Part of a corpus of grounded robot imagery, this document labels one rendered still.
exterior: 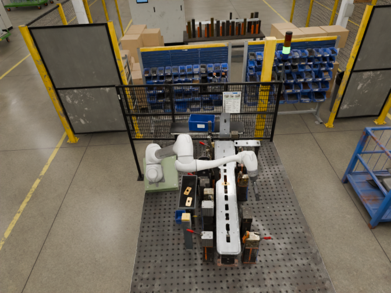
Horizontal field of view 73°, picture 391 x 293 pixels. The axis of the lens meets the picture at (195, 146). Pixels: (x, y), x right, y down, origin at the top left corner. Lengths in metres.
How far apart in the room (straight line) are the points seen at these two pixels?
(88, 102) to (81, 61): 0.69
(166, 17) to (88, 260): 7.20
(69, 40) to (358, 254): 4.57
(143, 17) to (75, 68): 4.84
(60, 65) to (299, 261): 4.02
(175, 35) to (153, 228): 7.22
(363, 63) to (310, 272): 3.43
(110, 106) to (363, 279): 4.15
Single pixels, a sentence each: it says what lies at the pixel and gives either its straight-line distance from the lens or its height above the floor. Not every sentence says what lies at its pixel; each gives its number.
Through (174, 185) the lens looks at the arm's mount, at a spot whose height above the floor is 0.76.
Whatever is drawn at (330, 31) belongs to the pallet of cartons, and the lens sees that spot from 5.71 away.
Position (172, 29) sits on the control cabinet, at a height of 0.51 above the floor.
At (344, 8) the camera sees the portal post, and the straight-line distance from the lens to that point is 6.80.
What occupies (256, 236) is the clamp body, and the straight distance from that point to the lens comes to 2.19.
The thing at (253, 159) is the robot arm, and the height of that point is 1.39.
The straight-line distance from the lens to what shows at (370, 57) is 5.00.
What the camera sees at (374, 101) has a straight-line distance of 5.54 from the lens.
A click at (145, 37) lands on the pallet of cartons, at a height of 0.96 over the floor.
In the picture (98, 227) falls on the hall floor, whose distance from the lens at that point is 3.78.
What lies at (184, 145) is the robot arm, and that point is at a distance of 2.20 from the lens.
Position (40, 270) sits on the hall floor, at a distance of 3.76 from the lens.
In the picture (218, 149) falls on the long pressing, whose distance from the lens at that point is 2.94.
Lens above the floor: 2.91
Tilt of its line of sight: 40 degrees down
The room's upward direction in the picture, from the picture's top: 4 degrees counter-clockwise
